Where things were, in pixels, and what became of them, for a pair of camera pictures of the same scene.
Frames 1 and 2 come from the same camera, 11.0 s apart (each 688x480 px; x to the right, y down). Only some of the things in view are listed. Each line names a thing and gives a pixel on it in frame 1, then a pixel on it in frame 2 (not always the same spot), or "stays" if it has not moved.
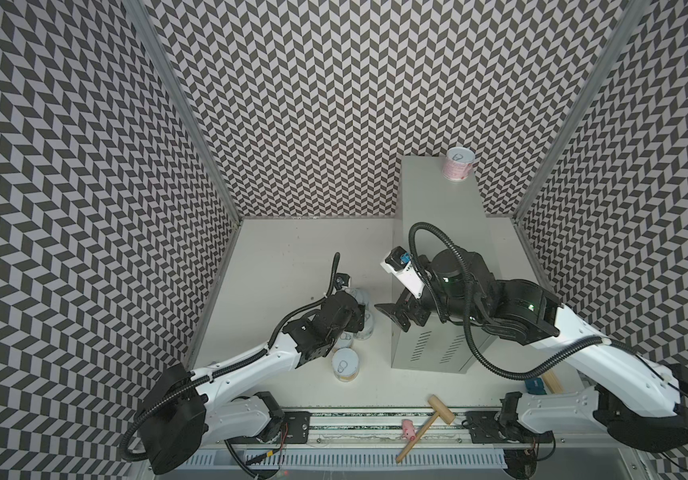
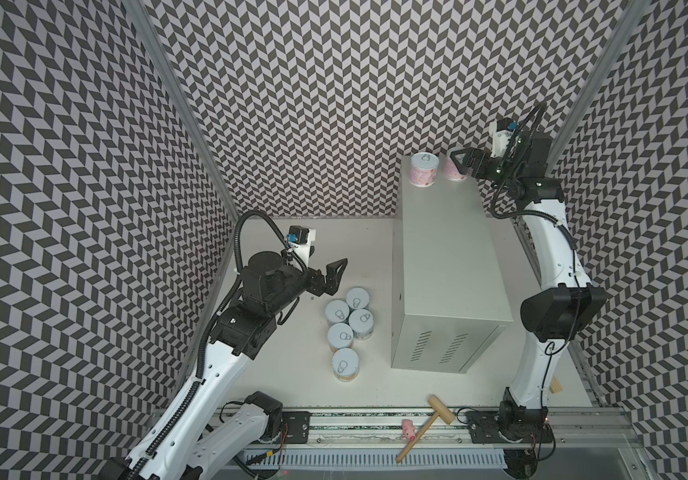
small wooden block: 553,382 stays
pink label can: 458,163 stays
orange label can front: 345,364 stays
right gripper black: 407,306 to 482,162
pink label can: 362,297 to 423,169
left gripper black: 357,320 to 332,281
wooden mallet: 442,410 stays
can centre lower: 345,339 stays
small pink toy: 408,429 stays
